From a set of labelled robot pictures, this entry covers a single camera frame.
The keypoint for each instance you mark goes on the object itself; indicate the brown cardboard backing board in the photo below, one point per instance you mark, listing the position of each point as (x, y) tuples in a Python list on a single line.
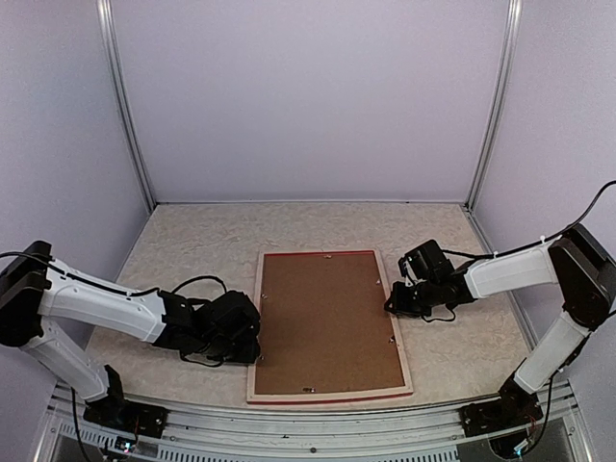
[(327, 322)]

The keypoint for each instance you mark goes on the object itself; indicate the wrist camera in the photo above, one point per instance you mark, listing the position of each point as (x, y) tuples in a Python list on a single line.
[(235, 314), (426, 262)]

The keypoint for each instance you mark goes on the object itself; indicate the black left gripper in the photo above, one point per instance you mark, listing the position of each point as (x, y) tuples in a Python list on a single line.
[(247, 353)]

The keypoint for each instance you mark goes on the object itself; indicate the wooden picture frame red edge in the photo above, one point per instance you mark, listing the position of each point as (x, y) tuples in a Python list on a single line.
[(406, 385)]

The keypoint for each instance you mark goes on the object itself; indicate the aluminium front rail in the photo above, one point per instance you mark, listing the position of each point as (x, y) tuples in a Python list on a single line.
[(411, 433)]

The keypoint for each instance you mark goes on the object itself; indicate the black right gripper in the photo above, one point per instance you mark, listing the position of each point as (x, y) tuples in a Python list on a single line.
[(398, 305)]

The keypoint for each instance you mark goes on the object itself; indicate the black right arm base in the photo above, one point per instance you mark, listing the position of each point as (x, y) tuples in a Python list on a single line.
[(514, 406)]

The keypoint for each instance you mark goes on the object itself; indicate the aluminium corner post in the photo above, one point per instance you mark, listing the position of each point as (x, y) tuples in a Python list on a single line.
[(108, 33), (507, 54)]

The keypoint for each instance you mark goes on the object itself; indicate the left aluminium corner post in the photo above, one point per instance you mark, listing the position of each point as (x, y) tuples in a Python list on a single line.
[(108, 33)]

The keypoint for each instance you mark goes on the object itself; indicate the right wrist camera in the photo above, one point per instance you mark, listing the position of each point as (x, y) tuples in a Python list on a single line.
[(426, 262)]

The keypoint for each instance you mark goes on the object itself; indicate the right aluminium corner post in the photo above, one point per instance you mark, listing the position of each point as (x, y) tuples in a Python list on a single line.
[(507, 54)]

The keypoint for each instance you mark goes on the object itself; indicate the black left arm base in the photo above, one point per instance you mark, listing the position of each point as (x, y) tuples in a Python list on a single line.
[(117, 412)]

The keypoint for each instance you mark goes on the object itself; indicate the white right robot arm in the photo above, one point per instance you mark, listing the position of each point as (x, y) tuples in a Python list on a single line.
[(572, 266)]

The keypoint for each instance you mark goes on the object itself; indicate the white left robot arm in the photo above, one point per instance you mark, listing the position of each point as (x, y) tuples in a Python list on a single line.
[(37, 290)]

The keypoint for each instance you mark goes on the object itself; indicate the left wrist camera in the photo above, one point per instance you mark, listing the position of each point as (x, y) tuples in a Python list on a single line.
[(235, 314)]

